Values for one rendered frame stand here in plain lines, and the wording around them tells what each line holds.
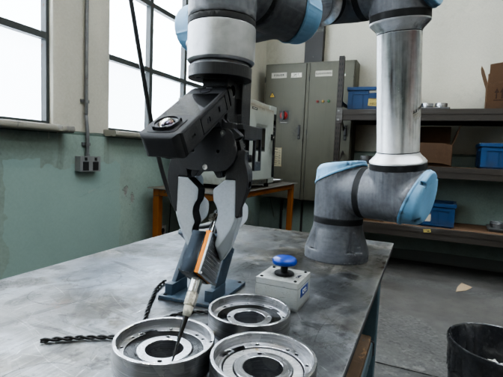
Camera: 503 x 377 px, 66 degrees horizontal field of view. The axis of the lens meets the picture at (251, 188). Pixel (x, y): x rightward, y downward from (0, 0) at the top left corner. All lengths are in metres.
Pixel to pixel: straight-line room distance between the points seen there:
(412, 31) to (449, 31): 3.73
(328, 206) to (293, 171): 3.45
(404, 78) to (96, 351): 0.69
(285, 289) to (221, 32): 0.38
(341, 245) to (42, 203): 1.73
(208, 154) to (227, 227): 0.08
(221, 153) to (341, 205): 0.52
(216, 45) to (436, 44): 4.17
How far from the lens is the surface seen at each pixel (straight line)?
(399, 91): 0.83
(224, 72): 0.42
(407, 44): 0.84
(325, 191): 0.91
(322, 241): 0.91
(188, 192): 0.44
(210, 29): 0.43
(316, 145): 4.28
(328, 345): 0.54
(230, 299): 0.56
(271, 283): 0.63
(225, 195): 0.42
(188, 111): 0.39
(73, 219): 2.45
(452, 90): 4.45
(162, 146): 0.36
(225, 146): 0.41
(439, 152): 3.84
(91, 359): 0.51
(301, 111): 4.35
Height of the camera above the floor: 1.04
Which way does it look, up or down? 5 degrees down
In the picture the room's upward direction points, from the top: 2 degrees clockwise
